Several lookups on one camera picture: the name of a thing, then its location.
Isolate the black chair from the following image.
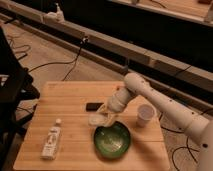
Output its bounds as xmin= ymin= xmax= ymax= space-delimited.
xmin=0 ymin=26 xmax=40 ymax=171

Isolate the black cable bundle right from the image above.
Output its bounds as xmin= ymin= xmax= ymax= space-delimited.
xmin=158 ymin=107 xmax=213 ymax=164

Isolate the long metal rail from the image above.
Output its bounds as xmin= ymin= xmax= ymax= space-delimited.
xmin=0 ymin=0 xmax=213 ymax=115

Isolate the white plastic bottle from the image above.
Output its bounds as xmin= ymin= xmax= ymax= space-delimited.
xmin=41 ymin=119 xmax=62 ymax=160

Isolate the white clamp on rail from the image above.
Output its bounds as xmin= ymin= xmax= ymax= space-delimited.
xmin=46 ymin=3 xmax=65 ymax=22

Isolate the black floor cable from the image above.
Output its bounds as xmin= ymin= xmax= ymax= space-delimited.
xmin=28 ymin=39 xmax=88 ymax=82

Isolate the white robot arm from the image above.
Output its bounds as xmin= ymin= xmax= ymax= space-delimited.
xmin=98 ymin=73 xmax=213 ymax=171

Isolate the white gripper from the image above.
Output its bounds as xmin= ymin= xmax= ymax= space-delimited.
xmin=97 ymin=87 xmax=135 ymax=126

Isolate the black rectangular block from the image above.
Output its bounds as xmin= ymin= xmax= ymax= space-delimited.
xmin=86 ymin=103 xmax=103 ymax=111

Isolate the green ceramic bowl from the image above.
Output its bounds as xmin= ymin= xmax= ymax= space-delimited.
xmin=93 ymin=121 xmax=131 ymax=159

